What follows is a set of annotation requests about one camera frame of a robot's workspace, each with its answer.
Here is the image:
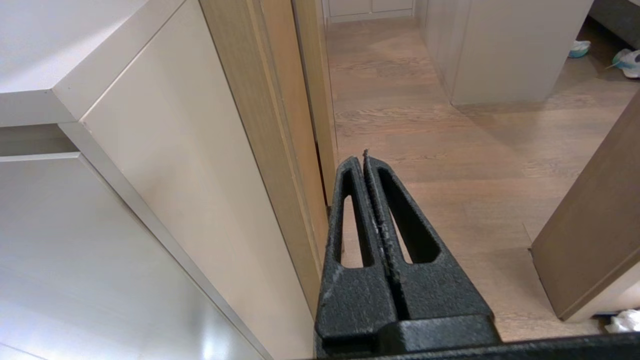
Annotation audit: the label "white crumpled cloth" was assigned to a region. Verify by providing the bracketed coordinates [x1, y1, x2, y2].
[604, 309, 640, 334]

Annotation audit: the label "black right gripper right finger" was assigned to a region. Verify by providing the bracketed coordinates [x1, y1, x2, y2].
[363, 149, 494, 321]

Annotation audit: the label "white wardrobe doors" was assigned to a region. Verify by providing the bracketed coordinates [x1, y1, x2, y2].
[322, 0, 416, 24]

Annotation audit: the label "grey sideboard cabinet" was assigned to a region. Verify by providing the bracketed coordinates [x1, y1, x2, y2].
[0, 0, 317, 360]

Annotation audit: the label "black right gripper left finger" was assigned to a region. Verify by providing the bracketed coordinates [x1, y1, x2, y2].
[315, 156, 399, 357]

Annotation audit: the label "dark grey bed base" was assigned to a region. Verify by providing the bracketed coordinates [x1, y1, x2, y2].
[587, 0, 640, 50]

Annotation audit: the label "wooden door frame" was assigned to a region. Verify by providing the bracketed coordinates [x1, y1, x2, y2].
[199, 0, 338, 321]

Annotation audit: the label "brown wooden door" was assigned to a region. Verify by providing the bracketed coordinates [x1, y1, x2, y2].
[529, 90, 640, 323]

